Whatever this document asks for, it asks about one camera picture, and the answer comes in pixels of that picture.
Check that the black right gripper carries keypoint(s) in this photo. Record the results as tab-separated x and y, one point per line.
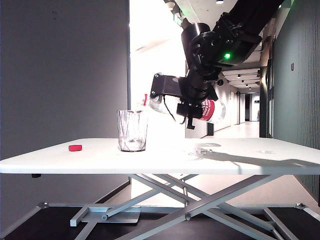
196	87

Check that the clear water bottle red label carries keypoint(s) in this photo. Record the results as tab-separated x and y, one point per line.
208	111

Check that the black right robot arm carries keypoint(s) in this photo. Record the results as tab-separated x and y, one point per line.
240	32

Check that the red bottle cap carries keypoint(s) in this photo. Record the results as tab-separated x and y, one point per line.
75	148

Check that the clear faceted glass cup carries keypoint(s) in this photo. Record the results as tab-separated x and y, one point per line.
132	130

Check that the round ceiling spotlight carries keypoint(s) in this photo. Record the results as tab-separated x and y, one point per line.
219	1

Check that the black knob under table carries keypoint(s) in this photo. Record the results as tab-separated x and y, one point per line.
36	176

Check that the round black wall fixture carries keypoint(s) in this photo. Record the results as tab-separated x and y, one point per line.
220	82

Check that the green wall-mounted exit sign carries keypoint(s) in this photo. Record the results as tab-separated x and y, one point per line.
177	20

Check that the grey scissor lift table frame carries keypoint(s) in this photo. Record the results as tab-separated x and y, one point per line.
197	206

